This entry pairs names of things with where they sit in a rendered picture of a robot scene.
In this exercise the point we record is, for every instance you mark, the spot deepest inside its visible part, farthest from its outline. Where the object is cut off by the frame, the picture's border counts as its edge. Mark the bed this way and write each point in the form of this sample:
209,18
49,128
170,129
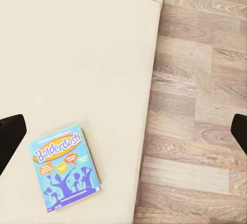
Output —
69,62

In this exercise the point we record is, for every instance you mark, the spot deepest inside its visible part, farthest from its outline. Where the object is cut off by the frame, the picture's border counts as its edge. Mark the board game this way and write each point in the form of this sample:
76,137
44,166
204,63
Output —
64,167

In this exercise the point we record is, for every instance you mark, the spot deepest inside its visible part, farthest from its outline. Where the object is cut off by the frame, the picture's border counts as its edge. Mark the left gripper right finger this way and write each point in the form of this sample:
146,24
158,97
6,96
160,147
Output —
239,130

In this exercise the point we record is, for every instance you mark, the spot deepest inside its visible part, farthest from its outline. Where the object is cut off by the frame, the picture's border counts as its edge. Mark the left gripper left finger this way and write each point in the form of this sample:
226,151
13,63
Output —
12,131

